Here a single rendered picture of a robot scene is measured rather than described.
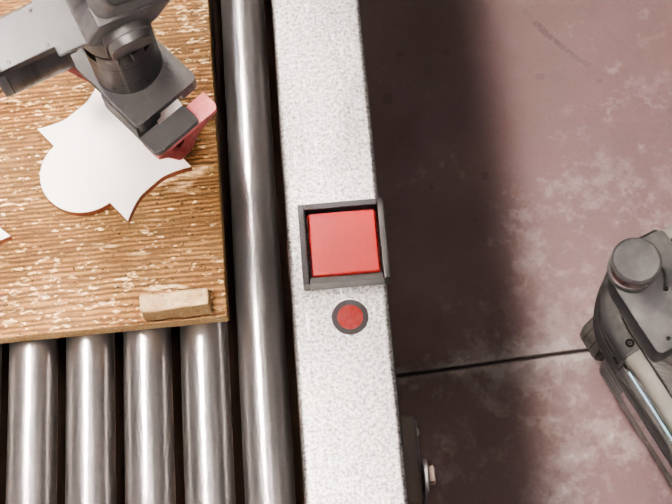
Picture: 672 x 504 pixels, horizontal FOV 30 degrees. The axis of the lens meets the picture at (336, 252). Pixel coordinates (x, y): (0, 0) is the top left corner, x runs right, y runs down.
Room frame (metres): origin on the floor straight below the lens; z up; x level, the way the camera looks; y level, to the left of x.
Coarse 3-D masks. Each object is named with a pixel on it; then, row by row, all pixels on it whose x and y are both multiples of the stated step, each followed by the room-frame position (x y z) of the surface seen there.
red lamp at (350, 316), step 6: (348, 306) 0.37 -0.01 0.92; (354, 306) 0.37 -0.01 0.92; (342, 312) 0.36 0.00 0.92; (348, 312) 0.36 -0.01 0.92; (354, 312) 0.36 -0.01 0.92; (360, 312) 0.36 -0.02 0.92; (342, 318) 0.36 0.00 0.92; (348, 318) 0.36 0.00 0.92; (354, 318) 0.36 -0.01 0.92; (360, 318) 0.36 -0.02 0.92; (342, 324) 0.35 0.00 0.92; (348, 324) 0.35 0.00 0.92; (354, 324) 0.35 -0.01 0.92
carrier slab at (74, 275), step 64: (0, 0) 0.70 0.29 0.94; (192, 0) 0.68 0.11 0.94; (192, 64) 0.61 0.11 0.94; (0, 128) 0.57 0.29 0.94; (0, 192) 0.50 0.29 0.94; (192, 192) 0.48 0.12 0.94; (0, 256) 0.44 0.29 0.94; (64, 256) 0.43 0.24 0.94; (128, 256) 0.43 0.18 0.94; (192, 256) 0.42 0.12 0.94; (0, 320) 0.38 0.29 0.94; (64, 320) 0.37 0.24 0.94; (128, 320) 0.37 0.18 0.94; (192, 320) 0.36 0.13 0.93
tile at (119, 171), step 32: (96, 96) 0.58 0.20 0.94; (64, 128) 0.55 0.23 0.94; (96, 128) 0.55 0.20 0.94; (64, 160) 0.52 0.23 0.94; (96, 160) 0.52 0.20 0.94; (128, 160) 0.52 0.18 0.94; (160, 160) 0.51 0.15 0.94; (64, 192) 0.49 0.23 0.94; (96, 192) 0.49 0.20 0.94; (128, 192) 0.48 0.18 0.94
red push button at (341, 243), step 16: (320, 224) 0.44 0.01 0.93; (336, 224) 0.44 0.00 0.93; (352, 224) 0.44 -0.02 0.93; (368, 224) 0.44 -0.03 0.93; (320, 240) 0.43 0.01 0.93; (336, 240) 0.42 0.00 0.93; (352, 240) 0.42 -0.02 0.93; (368, 240) 0.42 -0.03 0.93; (320, 256) 0.41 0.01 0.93; (336, 256) 0.41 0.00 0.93; (352, 256) 0.41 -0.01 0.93; (368, 256) 0.41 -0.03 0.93; (320, 272) 0.40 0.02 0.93; (336, 272) 0.39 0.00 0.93; (352, 272) 0.39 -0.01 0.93; (368, 272) 0.39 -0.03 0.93
